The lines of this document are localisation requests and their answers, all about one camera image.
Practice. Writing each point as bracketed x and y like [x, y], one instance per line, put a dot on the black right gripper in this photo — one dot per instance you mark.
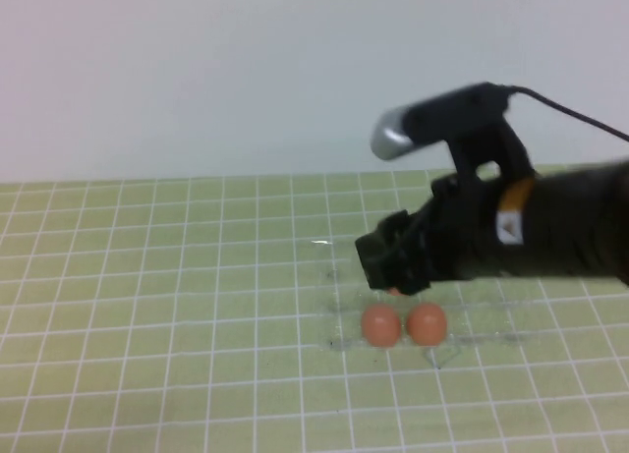
[467, 232]

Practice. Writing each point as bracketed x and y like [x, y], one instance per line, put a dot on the brown egg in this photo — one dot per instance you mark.
[381, 326]
[394, 292]
[426, 324]

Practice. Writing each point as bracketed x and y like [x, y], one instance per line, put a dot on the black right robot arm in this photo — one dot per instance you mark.
[575, 227]

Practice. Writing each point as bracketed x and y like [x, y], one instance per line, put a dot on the clear plastic egg tray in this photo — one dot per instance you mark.
[344, 320]

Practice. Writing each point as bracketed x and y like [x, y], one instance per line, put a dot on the green checked tablecloth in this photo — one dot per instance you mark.
[147, 300]

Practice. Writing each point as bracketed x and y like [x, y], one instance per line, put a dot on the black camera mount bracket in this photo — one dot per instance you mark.
[491, 146]

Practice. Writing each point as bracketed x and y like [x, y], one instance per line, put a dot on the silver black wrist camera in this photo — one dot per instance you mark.
[442, 111]

